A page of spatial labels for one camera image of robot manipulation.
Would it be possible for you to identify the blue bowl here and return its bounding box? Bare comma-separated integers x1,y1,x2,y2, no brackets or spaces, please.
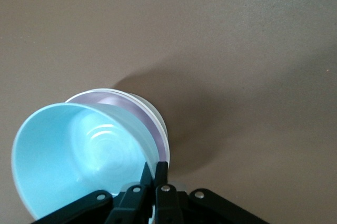
12,102,162,221

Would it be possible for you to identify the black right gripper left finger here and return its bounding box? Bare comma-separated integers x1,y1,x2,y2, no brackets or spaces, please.
31,161,154,224

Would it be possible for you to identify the pink bowl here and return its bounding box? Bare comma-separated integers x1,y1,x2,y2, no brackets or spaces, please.
64,91,163,165

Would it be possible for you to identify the white bowl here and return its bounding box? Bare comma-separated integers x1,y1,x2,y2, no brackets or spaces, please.
105,87,171,182

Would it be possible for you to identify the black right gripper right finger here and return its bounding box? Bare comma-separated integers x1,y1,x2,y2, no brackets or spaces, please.
154,161,269,224

